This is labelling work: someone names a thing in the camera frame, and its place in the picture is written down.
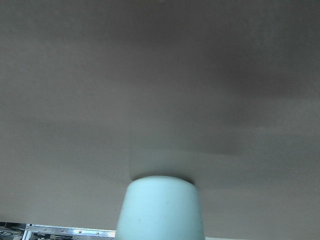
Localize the mint green cup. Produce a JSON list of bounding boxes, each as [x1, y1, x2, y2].
[[115, 176, 205, 240]]

